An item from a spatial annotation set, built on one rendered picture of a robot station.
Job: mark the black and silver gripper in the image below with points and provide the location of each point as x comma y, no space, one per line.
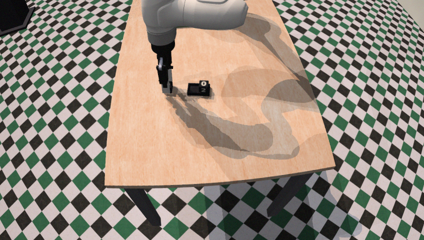
164,68

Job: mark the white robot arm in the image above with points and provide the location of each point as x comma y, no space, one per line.
162,17

